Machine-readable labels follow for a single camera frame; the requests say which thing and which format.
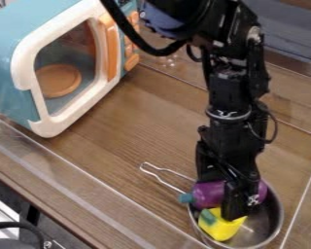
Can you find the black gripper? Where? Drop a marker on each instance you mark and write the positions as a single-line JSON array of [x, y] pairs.
[[226, 152]]

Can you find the purple toy eggplant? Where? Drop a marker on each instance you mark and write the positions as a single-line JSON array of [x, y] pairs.
[[206, 194]]

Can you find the silver pot with wire handle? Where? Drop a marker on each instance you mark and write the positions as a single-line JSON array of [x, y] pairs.
[[262, 224]]

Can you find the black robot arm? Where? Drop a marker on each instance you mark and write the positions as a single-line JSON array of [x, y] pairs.
[[222, 27]]

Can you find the yellow toy vegetable piece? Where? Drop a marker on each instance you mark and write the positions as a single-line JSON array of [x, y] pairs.
[[218, 227]]

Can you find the clear acrylic front barrier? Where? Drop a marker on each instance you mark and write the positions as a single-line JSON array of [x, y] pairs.
[[93, 211]]

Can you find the blue toy microwave oven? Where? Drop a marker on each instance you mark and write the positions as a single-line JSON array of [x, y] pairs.
[[64, 55]]

